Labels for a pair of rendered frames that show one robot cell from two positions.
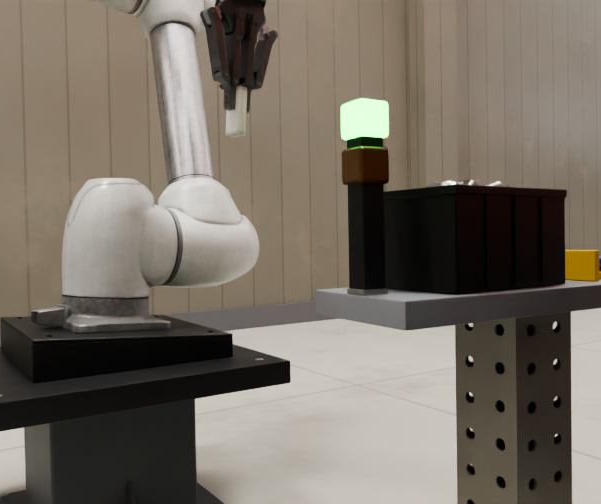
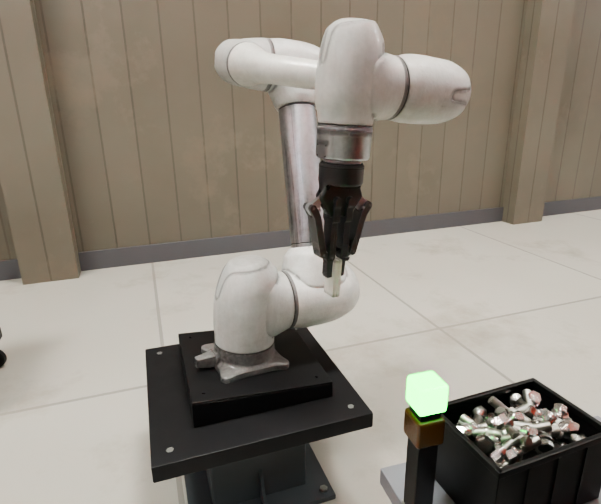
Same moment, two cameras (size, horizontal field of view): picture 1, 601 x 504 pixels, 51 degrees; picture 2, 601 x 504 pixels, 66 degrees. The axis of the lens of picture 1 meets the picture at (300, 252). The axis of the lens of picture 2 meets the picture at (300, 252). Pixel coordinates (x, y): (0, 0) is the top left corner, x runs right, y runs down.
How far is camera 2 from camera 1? 0.51 m
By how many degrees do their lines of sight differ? 22
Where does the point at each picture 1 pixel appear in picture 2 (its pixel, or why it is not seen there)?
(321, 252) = (427, 177)
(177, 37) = (299, 117)
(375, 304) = not seen: outside the picture
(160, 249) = (281, 316)
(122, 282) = (254, 343)
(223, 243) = (330, 302)
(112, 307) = (247, 360)
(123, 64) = (272, 32)
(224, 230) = not seen: hidden behind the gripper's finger
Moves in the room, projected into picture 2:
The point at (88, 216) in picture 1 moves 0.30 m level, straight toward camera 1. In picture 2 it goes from (228, 298) to (217, 368)
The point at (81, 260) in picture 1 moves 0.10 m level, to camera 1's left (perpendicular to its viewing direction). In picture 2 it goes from (225, 328) to (187, 324)
